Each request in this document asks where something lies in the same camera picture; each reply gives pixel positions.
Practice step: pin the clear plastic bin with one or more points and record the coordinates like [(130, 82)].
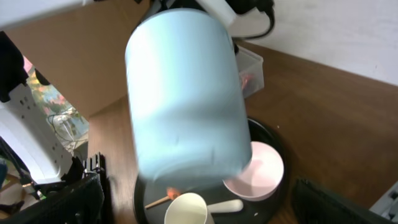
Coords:
[(250, 71)]

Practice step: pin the grey dishwasher rack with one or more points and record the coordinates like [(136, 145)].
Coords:
[(386, 206)]

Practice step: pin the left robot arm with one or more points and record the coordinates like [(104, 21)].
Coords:
[(28, 134)]

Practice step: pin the small white cup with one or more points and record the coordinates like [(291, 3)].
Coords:
[(189, 208)]

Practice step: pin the light blue cup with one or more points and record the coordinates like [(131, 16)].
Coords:
[(187, 110)]

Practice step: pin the wooden chopstick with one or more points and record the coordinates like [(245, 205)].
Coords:
[(158, 202)]

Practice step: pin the round black tray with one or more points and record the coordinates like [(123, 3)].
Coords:
[(253, 212)]

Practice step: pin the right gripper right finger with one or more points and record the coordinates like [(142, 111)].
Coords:
[(313, 204)]

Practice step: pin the orange carrot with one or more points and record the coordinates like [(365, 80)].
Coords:
[(173, 193)]

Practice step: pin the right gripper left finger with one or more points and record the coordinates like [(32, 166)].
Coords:
[(80, 202)]

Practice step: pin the white plastic fork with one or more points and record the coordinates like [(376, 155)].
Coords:
[(230, 206)]

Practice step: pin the pink saucer plate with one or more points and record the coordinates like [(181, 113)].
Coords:
[(261, 177)]

